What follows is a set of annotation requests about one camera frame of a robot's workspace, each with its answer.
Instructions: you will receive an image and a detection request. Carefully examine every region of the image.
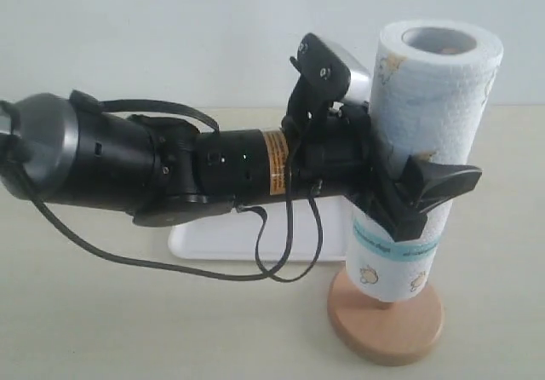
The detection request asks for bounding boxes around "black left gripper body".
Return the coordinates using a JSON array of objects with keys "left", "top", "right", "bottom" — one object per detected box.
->
[{"left": 289, "top": 105, "right": 427, "bottom": 242}]

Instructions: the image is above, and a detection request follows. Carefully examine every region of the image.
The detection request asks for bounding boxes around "printed white paper towel roll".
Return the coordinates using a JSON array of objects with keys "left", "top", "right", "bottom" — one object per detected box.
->
[{"left": 346, "top": 19, "right": 503, "bottom": 302}]

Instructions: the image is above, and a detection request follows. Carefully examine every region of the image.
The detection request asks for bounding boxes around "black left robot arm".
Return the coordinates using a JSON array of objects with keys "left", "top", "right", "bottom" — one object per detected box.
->
[{"left": 1, "top": 91, "right": 482, "bottom": 242}]

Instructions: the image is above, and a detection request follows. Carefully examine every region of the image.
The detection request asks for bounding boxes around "wooden paper towel holder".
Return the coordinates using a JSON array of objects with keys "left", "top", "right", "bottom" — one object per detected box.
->
[{"left": 327, "top": 268, "right": 445, "bottom": 366}]

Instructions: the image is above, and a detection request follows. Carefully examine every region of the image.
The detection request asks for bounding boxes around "white rectangular tray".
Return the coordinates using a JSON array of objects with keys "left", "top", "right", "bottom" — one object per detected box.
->
[{"left": 167, "top": 192, "right": 354, "bottom": 263}]

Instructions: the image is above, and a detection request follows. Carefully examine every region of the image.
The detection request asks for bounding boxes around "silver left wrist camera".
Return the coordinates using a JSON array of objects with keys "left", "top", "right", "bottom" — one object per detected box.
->
[{"left": 286, "top": 32, "right": 371, "bottom": 122}]

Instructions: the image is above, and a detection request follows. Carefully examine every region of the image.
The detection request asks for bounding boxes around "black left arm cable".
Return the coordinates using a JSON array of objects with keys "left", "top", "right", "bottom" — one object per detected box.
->
[{"left": 0, "top": 98, "right": 324, "bottom": 283}]

